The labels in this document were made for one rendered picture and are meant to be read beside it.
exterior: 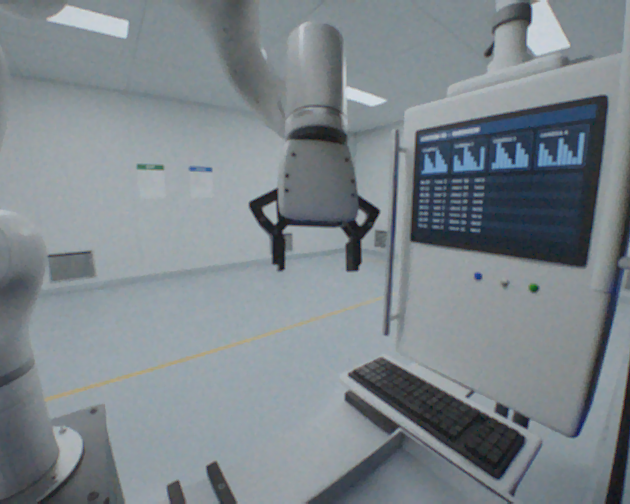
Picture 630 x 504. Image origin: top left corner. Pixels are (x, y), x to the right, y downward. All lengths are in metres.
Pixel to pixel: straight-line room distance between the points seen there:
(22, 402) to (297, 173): 0.51
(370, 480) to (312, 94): 0.54
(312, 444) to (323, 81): 0.55
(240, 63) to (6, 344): 0.51
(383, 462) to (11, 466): 0.55
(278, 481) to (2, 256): 0.50
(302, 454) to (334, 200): 0.41
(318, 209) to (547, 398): 0.66
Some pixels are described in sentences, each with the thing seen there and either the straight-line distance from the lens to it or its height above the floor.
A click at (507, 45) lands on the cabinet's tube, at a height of 1.65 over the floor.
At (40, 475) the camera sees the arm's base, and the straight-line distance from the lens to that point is 0.67.
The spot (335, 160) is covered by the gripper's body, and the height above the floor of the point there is 1.34.
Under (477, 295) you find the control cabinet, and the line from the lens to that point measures 0.78.
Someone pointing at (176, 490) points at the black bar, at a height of 0.90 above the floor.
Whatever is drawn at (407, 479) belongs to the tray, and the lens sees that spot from 0.54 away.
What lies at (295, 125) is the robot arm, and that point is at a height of 1.38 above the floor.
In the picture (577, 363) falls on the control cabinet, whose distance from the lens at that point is 0.76.
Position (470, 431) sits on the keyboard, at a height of 0.82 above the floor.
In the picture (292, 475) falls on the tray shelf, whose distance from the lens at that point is 0.53.
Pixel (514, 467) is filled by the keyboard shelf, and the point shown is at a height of 0.80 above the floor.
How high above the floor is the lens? 1.29
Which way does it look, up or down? 10 degrees down
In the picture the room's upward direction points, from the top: straight up
